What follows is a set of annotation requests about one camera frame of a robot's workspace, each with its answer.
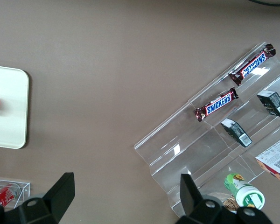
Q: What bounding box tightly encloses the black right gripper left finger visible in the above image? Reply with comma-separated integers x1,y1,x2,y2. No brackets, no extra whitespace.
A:
0,172,75,224

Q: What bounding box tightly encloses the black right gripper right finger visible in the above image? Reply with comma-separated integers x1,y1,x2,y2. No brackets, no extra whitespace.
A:
175,174,273,224

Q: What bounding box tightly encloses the brown wicker basket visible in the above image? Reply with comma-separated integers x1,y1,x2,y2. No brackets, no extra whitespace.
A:
223,195,240,212

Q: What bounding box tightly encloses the cream plastic tray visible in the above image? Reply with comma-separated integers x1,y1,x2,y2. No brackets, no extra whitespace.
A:
0,64,30,149

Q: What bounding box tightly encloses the clear acrylic can box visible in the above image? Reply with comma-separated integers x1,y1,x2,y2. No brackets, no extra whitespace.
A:
0,178,31,210

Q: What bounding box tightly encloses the clear acrylic tiered display stand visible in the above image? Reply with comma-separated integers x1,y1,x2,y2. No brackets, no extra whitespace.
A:
133,42,280,217

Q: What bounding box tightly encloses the red Coca-Cola can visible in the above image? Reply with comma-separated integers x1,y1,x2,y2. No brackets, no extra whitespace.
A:
0,183,21,208

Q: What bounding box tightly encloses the green white-capped bottle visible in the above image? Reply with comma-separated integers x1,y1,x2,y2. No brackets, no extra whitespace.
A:
224,173,266,210

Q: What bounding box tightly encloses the small black carton box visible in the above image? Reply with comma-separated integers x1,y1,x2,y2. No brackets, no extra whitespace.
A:
221,118,253,147
256,90,280,119

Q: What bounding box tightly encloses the white and red carton box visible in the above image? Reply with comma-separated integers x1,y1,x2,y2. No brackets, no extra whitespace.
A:
255,134,280,186

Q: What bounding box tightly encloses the Snickers chocolate bar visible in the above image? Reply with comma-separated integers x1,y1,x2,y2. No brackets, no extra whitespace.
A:
193,87,239,123
228,43,277,86

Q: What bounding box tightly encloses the black cable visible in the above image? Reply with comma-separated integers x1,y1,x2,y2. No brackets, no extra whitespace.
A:
247,0,280,7

